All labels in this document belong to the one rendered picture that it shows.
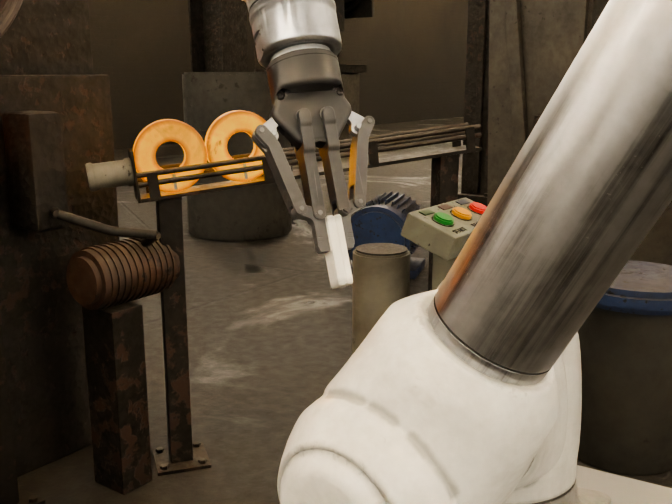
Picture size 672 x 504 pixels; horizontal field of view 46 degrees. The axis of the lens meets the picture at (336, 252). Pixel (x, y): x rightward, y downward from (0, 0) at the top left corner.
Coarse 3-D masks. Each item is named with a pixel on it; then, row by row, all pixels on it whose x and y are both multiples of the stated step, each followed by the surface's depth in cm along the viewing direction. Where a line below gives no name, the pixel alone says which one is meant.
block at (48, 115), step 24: (24, 120) 154; (48, 120) 156; (24, 144) 155; (48, 144) 157; (24, 168) 157; (48, 168) 158; (24, 192) 158; (48, 192) 158; (24, 216) 160; (48, 216) 159
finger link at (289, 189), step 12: (264, 132) 77; (264, 144) 77; (276, 144) 77; (276, 156) 77; (276, 168) 77; (288, 168) 77; (276, 180) 79; (288, 180) 77; (288, 192) 77; (300, 192) 77; (288, 204) 78; (300, 204) 77
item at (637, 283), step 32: (608, 288) 167; (640, 288) 166; (608, 320) 170; (640, 320) 167; (608, 352) 171; (640, 352) 168; (608, 384) 173; (640, 384) 170; (608, 416) 174; (640, 416) 171; (608, 448) 175; (640, 448) 173
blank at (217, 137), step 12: (216, 120) 167; (228, 120) 167; (240, 120) 168; (252, 120) 169; (264, 120) 170; (216, 132) 167; (228, 132) 168; (252, 132) 169; (216, 144) 167; (216, 156) 168; (228, 156) 169; (216, 168) 169; (228, 168) 169; (240, 180) 171
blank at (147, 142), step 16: (144, 128) 164; (160, 128) 163; (176, 128) 164; (192, 128) 165; (144, 144) 163; (160, 144) 164; (192, 144) 166; (144, 160) 163; (192, 160) 167; (160, 176) 165; (176, 176) 166
